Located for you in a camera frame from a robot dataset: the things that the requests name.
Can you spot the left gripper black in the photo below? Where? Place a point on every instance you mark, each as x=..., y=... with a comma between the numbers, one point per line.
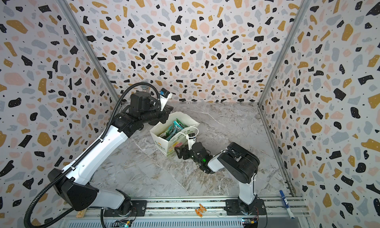
x=167, y=109

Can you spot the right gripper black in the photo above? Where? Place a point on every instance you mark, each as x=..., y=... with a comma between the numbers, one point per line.
x=186, y=152

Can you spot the white paper bag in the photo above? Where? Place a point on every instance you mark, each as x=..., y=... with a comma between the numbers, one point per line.
x=167, y=147

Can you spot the green Fox's candy bag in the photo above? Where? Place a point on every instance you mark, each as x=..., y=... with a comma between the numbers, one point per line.
x=172, y=130

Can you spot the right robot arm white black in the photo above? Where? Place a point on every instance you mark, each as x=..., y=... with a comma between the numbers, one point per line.
x=240, y=163

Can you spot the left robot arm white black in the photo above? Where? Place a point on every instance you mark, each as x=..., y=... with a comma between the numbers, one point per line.
x=75, y=187

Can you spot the microphone on black stand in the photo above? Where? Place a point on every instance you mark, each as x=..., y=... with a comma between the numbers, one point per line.
x=145, y=88

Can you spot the orange plastic clip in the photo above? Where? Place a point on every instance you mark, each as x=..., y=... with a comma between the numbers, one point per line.
x=201, y=210

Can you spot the left circuit board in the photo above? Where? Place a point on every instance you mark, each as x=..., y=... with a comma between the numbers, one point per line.
x=122, y=224

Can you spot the circuit board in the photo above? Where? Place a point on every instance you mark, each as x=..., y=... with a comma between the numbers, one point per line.
x=250, y=223
x=122, y=224

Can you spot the right circuit board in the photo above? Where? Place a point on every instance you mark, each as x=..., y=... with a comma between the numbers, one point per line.
x=250, y=223

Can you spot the blue white marker pen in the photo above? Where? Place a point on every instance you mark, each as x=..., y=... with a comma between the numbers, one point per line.
x=287, y=205

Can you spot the wooden ruler piece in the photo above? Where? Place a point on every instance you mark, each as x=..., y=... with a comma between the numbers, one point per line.
x=81, y=214

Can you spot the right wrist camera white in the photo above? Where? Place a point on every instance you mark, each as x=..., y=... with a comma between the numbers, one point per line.
x=192, y=139

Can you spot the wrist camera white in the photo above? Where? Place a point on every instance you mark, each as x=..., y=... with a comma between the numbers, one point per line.
x=164, y=96
x=192, y=139

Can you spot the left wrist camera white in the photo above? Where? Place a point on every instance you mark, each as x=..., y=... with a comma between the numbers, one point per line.
x=164, y=96

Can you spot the left aluminium corner post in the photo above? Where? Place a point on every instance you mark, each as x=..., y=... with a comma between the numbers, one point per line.
x=68, y=13

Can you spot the aluminium corner post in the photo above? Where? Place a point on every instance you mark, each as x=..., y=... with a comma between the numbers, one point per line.
x=288, y=41
x=68, y=13

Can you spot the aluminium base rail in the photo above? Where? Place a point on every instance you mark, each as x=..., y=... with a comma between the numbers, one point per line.
x=179, y=212

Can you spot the right aluminium corner post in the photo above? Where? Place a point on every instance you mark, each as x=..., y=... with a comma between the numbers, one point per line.
x=288, y=41

